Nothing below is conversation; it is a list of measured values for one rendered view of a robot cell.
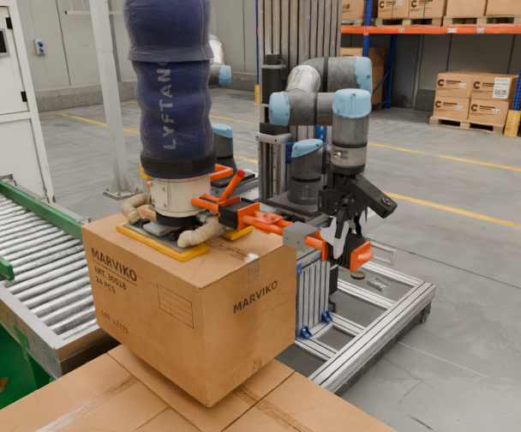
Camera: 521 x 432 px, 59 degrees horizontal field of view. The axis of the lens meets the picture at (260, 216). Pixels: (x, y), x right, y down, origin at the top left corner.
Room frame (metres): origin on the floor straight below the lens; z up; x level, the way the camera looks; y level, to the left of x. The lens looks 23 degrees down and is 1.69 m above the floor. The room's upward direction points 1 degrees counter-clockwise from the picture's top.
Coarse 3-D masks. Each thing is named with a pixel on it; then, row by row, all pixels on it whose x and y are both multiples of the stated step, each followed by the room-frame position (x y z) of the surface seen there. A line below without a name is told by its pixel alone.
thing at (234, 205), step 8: (232, 200) 1.22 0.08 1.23; (248, 200) 1.23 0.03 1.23; (224, 208) 1.16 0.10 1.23; (232, 208) 1.18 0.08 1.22; (240, 208) 1.18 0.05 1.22; (248, 208) 1.16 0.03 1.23; (256, 208) 1.19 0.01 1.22; (224, 216) 1.18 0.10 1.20; (232, 216) 1.14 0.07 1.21; (240, 216) 1.14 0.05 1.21; (224, 224) 1.16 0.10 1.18; (232, 224) 1.14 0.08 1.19; (240, 224) 1.14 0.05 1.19; (248, 224) 1.16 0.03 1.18
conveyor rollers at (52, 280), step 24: (0, 216) 2.80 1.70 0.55; (24, 216) 2.81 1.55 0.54; (0, 240) 2.45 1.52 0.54; (24, 240) 2.46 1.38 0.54; (48, 240) 2.47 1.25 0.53; (72, 240) 2.41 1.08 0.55; (24, 264) 2.13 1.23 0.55; (48, 264) 2.13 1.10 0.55; (72, 264) 2.12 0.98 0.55; (24, 288) 1.92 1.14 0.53; (48, 288) 1.92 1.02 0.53; (72, 288) 1.91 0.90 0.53; (48, 312) 1.73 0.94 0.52; (72, 312) 1.72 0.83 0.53
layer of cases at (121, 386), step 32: (128, 352) 1.42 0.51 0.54; (64, 384) 1.26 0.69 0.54; (96, 384) 1.26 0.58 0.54; (128, 384) 1.26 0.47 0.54; (160, 384) 1.25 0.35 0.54; (256, 384) 1.25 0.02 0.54; (288, 384) 1.24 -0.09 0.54; (0, 416) 1.12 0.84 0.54; (32, 416) 1.12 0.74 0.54; (64, 416) 1.12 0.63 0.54; (96, 416) 1.12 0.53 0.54; (128, 416) 1.12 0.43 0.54; (160, 416) 1.11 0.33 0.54; (192, 416) 1.11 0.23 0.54; (224, 416) 1.11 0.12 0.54; (256, 416) 1.11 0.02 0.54; (288, 416) 1.11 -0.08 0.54; (320, 416) 1.10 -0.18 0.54; (352, 416) 1.10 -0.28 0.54
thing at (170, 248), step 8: (120, 224) 1.37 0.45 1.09; (128, 224) 1.36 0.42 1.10; (136, 224) 1.36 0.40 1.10; (144, 224) 1.32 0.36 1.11; (128, 232) 1.32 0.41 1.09; (136, 232) 1.31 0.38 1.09; (144, 232) 1.30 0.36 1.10; (176, 232) 1.24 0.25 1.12; (144, 240) 1.26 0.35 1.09; (152, 240) 1.25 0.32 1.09; (160, 240) 1.24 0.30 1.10; (168, 240) 1.24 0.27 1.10; (176, 240) 1.23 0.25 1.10; (160, 248) 1.21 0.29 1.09; (168, 248) 1.20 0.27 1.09; (176, 248) 1.19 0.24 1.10; (184, 248) 1.19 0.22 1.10; (192, 248) 1.20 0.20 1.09; (200, 248) 1.20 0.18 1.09; (208, 248) 1.21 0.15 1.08; (176, 256) 1.16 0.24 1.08; (184, 256) 1.15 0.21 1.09; (192, 256) 1.17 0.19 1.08
